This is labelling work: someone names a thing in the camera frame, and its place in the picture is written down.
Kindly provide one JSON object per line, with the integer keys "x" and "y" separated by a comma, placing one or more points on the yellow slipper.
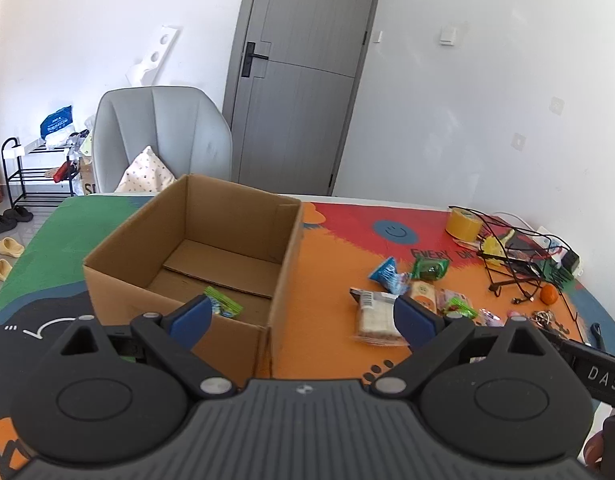
{"x": 1, "y": 269}
{"x": 10, "y": 247}

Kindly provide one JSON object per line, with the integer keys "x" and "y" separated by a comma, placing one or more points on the printed cardboard carton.
{"x": 86, "y": 177}

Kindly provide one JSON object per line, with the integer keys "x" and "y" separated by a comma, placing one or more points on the grey armchair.
{"x": 187, "y": 130}

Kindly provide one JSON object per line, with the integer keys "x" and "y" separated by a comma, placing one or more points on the red item on rack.
{"x": 63, "y": 171}

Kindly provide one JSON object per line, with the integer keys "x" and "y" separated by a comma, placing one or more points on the key bunch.
{"x": 550, "y": 322}

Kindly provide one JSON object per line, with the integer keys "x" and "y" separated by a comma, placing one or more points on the small green snack packet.
{"x": 462, "y": 306}

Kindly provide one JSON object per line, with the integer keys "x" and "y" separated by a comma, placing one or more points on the white wall outlet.
{"x": 557, "y": 105}
{"x": 518, "y": 141}

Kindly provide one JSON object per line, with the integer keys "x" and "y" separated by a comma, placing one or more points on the blue snack packet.
{"x": 387, "y": 274}

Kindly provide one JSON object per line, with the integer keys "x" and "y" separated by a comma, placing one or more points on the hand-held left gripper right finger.
{"x": 412, "y": 322}

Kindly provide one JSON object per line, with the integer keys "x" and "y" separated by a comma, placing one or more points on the small black object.
{"x": 597, "y": 335}

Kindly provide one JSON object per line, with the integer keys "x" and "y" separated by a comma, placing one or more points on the white light switch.
{"x": 448, "y": 35}

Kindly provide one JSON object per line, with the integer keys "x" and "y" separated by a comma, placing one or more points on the cardboard box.
{"x": 237, "y": 210}

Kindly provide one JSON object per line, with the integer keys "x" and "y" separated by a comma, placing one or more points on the orange tangerine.
{"x": 549, "y": 294}

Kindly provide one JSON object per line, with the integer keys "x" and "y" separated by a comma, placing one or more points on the green striped snack packet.
{"x": 225, "y": 305}

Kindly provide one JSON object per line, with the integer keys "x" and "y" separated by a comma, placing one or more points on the dark green snack packet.
{"x": 430, "y": 269}

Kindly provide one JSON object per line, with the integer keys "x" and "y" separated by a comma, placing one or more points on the black shoe rack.
{"x": 25, "y": 172}

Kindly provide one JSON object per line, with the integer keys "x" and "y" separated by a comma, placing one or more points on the white power strip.
{"x": 547, "y": 235}

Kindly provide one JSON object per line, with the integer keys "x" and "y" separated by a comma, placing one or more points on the white foam board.
{"x": 162, "y": 45}

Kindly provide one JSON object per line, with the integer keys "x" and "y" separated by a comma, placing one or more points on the white foam block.
{"x": 140, "y": 76}

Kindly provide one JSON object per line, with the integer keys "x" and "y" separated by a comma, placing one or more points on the yellow tape roll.
{"x": 462, "y": 224}

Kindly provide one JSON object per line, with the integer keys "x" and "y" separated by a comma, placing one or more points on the orange label biscuit packet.
{"x": 422, "y": 292}

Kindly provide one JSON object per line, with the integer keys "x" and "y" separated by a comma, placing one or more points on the person's right hand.
{"x": 593, "y": 450}

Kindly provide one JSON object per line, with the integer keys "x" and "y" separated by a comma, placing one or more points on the clear cracker packet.
{"x": 375, "y": 317}

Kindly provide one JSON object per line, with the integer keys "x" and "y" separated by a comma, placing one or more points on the dark slipper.
{"x": 18, "y": 213}
{"x": 1, "y": 226}

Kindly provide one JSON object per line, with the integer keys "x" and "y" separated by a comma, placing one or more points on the grey door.
{"x": 297, "y": 110}

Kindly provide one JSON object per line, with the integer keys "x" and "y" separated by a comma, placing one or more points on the blue plastic bag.
{"x": 56, "y": 122}

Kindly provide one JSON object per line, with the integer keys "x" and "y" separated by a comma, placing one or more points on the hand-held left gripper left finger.
{"x": 190, "y": 319}

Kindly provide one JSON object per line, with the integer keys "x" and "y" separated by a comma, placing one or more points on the colourful printed table mat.
{"x": 327, "y": 280}

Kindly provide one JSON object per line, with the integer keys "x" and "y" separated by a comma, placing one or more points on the black charger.
{"x": 571, "y": 261}

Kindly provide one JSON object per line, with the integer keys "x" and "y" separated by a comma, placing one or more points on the yellow toy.
{"x": 493, "y": 246}

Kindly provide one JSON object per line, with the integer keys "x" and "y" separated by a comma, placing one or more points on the patterned white cushion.
{"x": 145, "y": 172}

